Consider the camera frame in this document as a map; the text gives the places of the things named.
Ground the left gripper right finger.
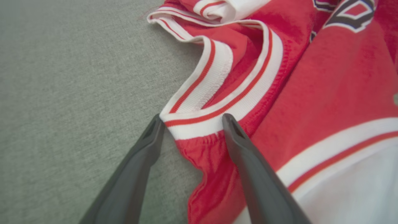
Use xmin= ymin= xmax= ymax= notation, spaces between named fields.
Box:
xmin=223 ymin=113 xmax=311 ymax=224

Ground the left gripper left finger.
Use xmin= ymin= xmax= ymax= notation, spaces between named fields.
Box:
xmin=79 ymin=114 xmax=165 ymax=224

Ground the red jersey with striped trim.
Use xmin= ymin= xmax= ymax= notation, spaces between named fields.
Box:
xmin=146 ymin=0 xmax=398 ymax=224

